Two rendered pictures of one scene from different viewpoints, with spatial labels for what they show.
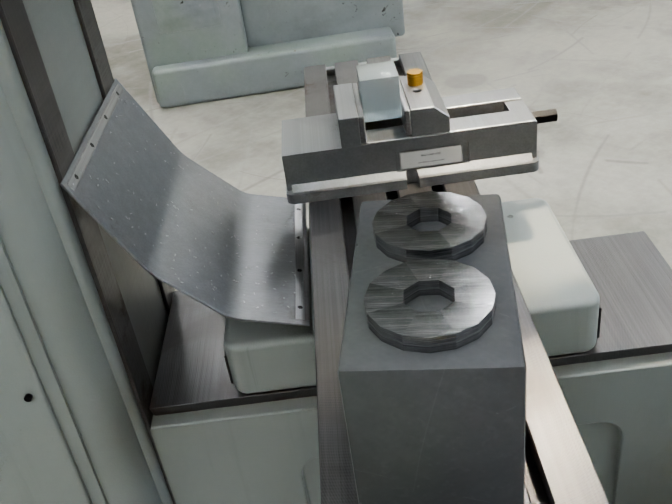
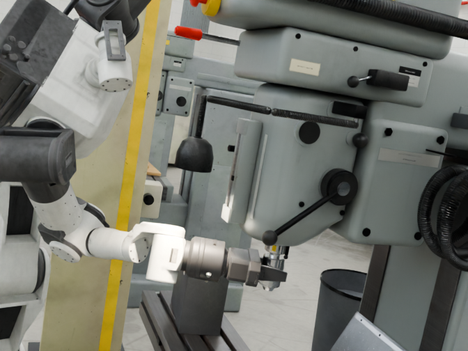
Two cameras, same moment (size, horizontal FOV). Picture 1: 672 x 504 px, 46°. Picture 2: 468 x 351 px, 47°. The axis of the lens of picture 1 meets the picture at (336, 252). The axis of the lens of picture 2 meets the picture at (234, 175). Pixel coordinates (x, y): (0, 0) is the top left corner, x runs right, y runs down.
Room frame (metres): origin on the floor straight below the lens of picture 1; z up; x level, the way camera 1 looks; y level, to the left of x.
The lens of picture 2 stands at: (1.91, -0.65, 1.61)
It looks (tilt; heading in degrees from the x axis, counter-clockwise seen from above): 9 degrees down; 156
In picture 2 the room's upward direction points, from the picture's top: 10 degrees clockwise
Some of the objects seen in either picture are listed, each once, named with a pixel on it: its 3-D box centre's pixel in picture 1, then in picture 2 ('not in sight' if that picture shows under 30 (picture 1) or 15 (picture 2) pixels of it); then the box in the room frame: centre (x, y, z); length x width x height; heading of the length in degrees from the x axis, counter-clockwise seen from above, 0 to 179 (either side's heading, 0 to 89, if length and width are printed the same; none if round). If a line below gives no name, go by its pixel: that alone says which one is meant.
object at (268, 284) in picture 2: not in sight; (271, 271); (0.92, -0.09, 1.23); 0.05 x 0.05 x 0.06
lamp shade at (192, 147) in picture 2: not in sight; (195, 152); (0.94, -0.31, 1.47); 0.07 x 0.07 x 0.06
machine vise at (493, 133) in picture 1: (403, 129); not in sight; (1.01, -0.12, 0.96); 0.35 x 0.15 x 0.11; 89
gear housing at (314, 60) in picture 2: not in sight; (329, 67); (0.93, -0.04, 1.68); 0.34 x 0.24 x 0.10; 88
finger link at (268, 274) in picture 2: not in sight; (272, 275); (0.95, -0.10, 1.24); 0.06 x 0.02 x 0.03; 69
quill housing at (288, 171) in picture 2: not in sight; (294, 165); (0.92, -0.08, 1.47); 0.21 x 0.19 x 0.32; 178
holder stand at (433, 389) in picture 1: (436, 357); (198, 286); (0.48, -0.07, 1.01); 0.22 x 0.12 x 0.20; 170
